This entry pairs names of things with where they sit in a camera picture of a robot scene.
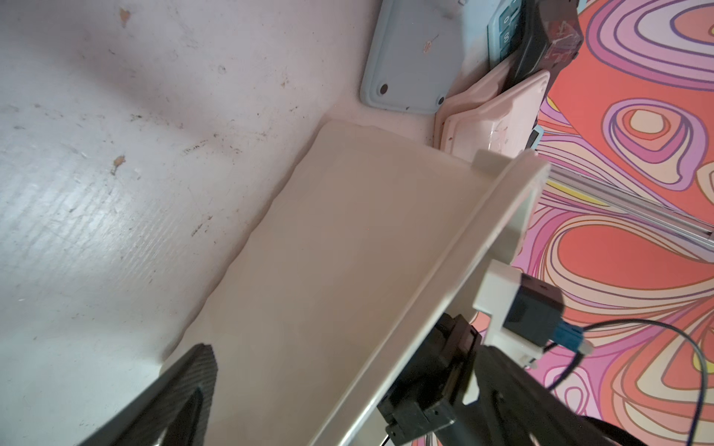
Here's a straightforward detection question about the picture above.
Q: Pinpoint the cream plastic storage box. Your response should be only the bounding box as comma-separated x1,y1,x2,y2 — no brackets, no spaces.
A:
171,121,550,445

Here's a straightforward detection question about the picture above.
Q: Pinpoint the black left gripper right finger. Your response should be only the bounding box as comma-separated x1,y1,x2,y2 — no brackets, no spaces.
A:
446,347,643,445

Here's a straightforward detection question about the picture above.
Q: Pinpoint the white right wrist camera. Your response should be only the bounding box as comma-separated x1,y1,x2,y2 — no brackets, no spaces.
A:
473,260,594,367

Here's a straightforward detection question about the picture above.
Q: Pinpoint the light blue calculator far left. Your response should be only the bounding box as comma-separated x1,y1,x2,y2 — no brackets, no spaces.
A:
360,0,468,114

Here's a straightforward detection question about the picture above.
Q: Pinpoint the teal calculator at back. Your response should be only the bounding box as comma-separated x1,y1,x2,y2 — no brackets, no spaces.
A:
487,0,524,69

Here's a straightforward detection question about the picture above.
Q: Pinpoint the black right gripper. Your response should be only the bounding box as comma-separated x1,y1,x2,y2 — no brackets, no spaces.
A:
377,313,483,445

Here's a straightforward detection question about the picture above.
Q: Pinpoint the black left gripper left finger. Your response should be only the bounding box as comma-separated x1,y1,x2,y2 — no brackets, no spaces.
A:
82,344,218,446

